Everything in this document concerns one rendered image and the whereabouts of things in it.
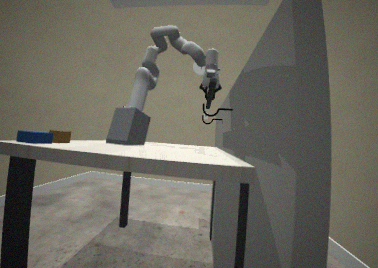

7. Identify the grey bar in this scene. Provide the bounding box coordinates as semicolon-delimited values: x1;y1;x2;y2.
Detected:
206;78;217;109

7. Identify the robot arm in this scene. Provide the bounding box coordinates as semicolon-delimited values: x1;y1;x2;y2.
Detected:
123;26;220;113

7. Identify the small brown box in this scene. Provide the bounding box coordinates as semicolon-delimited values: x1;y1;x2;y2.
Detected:
49;130;71;143

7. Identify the blue rectangular block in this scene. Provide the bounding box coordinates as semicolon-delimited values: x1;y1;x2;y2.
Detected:
16;130;53;144

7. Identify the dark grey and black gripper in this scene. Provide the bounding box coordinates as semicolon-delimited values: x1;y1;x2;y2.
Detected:
199;68;222;100

